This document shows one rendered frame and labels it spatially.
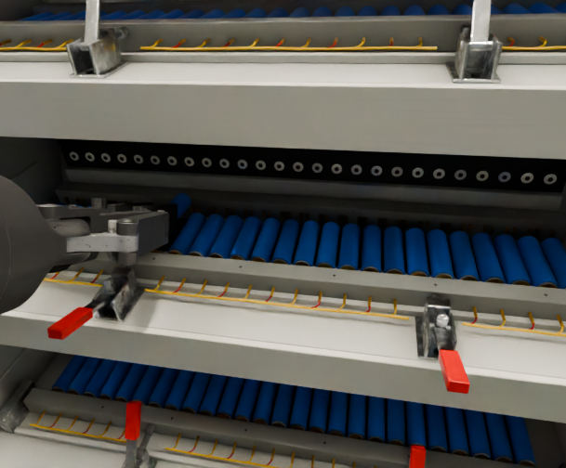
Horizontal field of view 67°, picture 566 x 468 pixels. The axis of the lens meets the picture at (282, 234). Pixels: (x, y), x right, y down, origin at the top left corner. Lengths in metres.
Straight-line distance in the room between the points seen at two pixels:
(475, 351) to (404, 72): 0.21
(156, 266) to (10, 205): 0.19
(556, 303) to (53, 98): 0.41
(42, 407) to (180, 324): 0.26
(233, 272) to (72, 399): 0.27
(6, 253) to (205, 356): 0.20
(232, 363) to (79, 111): 0.23
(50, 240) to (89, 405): 0.33
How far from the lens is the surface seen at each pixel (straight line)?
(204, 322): 0.37
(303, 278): 0.36
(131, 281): 0.40
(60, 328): 0.34
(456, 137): 0.31
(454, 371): 0.29
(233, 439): 0.50
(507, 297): 0.38
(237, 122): 0.31
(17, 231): 0.23
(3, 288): 0.23
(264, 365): 0.36
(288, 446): 0.48
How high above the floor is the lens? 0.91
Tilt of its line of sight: 16 degrees down
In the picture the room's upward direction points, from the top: 1 degrees clockwise
